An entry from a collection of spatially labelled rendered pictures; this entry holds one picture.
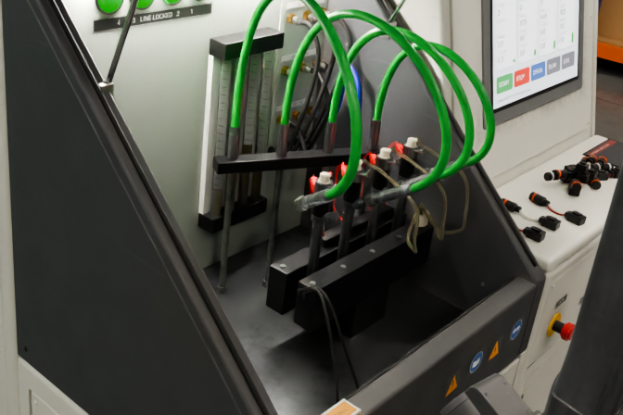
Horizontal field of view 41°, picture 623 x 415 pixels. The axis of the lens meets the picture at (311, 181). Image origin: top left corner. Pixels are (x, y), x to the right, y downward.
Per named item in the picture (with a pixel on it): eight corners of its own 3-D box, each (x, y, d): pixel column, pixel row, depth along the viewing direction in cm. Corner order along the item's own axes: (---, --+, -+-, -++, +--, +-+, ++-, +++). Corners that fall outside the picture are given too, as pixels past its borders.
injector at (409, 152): (403, 257, 154) (423, 154, 145) (382, 247, 157) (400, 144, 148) (413, 253, 156) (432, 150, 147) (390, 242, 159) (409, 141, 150)
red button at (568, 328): (563, 350, 160) (569, 328, 158) (543, 340, 162) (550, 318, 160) (574, 339, 164) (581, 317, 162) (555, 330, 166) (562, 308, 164)
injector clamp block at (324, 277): (305, 368, 138) (316, 290, 131) (261, 339, 143) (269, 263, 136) (420, 294, 162) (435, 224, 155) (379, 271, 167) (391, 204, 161)
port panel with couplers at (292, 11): (279, 151, 161) (297, -10, 147) (266, 145, 162) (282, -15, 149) (323, 136, 170) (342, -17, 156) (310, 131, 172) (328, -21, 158)
